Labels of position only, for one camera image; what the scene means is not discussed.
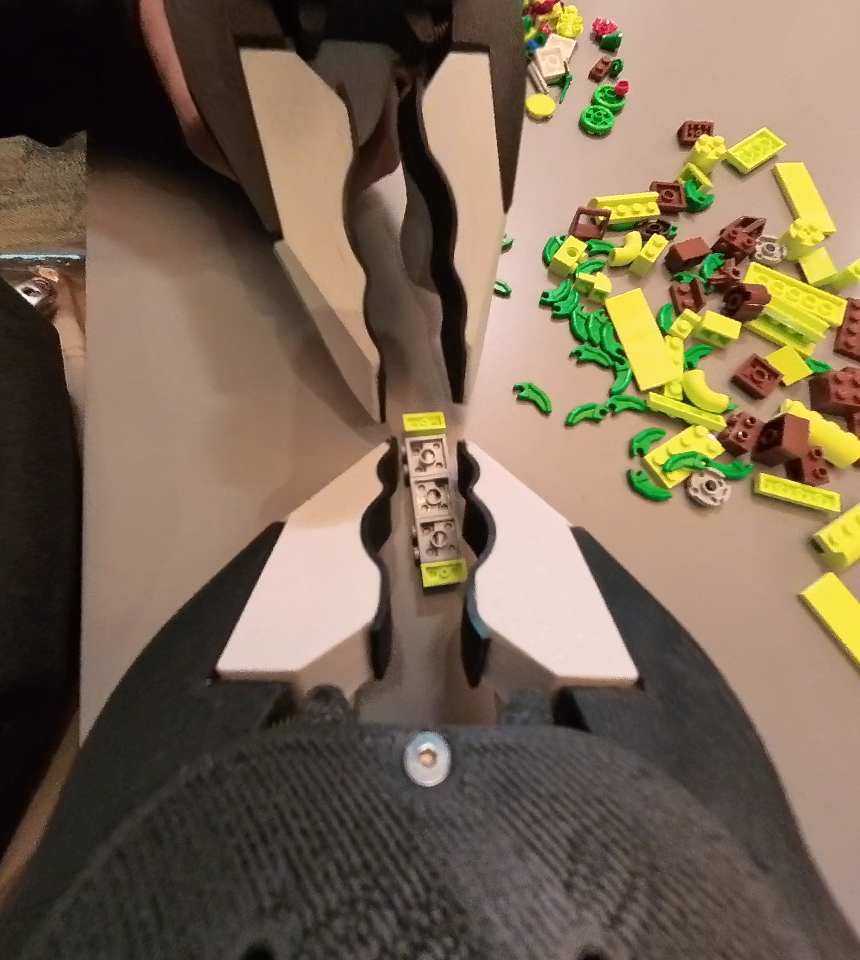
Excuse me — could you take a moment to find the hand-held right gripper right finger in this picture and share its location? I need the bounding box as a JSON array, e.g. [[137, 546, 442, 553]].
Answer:
[[457, 441, 639, 706]]

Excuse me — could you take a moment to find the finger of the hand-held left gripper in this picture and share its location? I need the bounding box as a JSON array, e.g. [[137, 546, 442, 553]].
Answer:
[[397, 49, 509, 406], [238, 47, 387, 423]]

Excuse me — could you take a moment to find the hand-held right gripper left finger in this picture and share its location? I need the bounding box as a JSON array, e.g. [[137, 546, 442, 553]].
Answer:
[[216, 441, 397, 687]]

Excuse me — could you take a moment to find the light grey bracket brick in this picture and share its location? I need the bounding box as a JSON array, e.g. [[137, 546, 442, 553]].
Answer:
[[406, 435, 453, 477], [413, 517, 464, 564]]

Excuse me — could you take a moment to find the heap of small brick parts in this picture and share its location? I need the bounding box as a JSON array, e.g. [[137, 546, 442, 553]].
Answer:
[[523, 0, 633, 140]]

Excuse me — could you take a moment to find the lime long studded plate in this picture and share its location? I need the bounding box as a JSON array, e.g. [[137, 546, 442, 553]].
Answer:
[[402, 411, 470, 592]]

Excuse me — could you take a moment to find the pile of mixed toy bricks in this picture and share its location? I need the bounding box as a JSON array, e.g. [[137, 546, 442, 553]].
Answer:
[[541, 120, 860, 571]]

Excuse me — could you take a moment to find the person's left forearm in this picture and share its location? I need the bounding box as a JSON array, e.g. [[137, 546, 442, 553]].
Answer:
[[0, 0, 176, 147]]

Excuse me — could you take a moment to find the person's left hand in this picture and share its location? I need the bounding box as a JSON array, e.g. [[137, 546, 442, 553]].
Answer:
[[357, 126, 406, 194]]

